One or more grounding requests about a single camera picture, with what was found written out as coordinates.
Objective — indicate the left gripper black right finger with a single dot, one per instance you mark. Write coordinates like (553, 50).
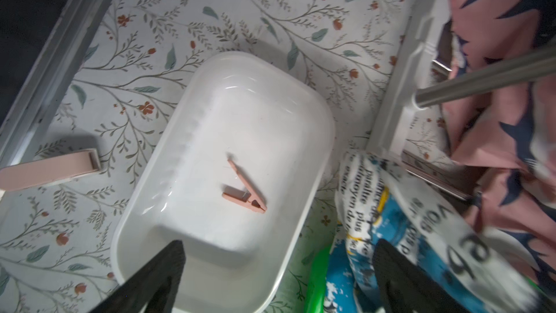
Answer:
(403, 287)

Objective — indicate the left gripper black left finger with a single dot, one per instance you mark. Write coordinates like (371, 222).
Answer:
(154, 288)

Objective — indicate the blue yellow white printed shorts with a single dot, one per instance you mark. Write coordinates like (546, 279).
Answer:
(379, 206)

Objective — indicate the pink clothespin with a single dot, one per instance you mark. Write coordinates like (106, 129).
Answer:
(248, 196)
(57, 169)

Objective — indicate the green plastic basket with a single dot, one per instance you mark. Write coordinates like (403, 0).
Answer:
(316, 291)

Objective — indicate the white plastic tray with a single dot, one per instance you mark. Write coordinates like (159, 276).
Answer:
(280, 133)

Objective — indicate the pink clothespin on table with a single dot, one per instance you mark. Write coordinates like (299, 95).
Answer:
(57, 169)

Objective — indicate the steel clothes rack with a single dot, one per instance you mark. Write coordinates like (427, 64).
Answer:
(407, 92)

